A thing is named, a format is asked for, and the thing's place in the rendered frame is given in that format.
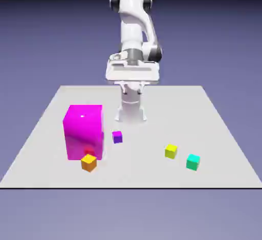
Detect small purple cube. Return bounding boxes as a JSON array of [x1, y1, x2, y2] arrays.
[[112, 130, 123, 144]]

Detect large magenta box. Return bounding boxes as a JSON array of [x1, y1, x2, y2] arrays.
[[62, 104, 104, 161]]

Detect small yellow cube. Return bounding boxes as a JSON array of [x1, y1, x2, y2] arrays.
[[164, 144, 178, 160]]

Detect small orange cube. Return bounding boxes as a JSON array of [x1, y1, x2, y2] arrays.
[[80, 154, 97, 172]]

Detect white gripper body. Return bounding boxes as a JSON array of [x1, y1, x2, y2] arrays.
[[105, 59, 160, 85]]

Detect small teal cube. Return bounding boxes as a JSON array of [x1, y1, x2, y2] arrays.
[[185, 154, 201, 171]]

